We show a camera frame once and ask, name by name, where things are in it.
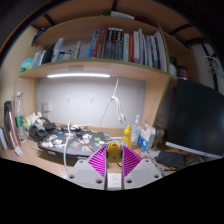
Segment white and green plush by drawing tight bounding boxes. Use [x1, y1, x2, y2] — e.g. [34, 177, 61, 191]
[23, 112, 43, 129]

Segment white power strip cable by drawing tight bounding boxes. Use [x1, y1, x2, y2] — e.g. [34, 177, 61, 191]
[63, 121, 76, 178]

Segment yellow squeeze bottle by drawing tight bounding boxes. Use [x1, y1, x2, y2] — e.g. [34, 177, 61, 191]
[120, 125, 133, 149]

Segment small white tag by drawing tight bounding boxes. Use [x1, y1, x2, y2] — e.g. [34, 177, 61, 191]
[13, 146, 24, 157]

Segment black laptop with stickers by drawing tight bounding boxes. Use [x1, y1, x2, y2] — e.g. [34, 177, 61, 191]
[37, 129, 111, 158]

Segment black pouch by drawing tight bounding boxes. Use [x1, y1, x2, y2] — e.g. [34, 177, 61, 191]
[155, 149, 188, 169]

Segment black monitor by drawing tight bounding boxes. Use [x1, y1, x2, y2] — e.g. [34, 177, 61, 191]
[165, 78, 224, 159]

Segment yellow charger block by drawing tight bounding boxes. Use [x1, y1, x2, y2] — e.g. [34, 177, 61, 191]
[106, 142, 122, 164]

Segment white wall socket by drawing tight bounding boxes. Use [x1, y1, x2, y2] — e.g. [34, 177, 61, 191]
[41, 101, 52, 114]

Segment black headphones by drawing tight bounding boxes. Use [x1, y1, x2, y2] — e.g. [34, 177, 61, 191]
[28, 116, 56, 141]

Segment wooden shelf unit with books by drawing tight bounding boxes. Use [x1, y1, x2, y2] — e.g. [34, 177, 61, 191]
[18, 9, 201, 83]

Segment white power strip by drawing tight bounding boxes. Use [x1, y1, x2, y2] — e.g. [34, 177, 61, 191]
[106, 172, 124, 191]

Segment clear green-labelled water bottle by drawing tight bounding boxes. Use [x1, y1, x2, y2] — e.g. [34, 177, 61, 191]
[14, 91, 27, 143]

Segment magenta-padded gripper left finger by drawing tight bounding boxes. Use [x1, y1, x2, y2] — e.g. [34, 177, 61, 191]
[66, 144, 108, 191]

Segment clear pump sanitizer bottle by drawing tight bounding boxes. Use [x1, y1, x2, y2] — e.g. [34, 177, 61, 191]
[130, 114, 142, 146]

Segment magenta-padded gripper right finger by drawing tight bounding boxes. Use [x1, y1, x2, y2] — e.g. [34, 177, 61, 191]
[121, 144, 164, 190]

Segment blue and white carton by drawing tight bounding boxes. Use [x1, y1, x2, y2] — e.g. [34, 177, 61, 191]
[137, 122, 157, 153]

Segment white cylinder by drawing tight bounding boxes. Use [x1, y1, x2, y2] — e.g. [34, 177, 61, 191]
[0, 127, 8, 150]

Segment white LED light bar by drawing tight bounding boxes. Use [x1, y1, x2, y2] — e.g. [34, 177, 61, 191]
[46, 72, 111, 79]

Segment white hanging multi-head cable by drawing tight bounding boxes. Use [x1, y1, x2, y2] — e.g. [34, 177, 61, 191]
[99, 75, 128, 128]

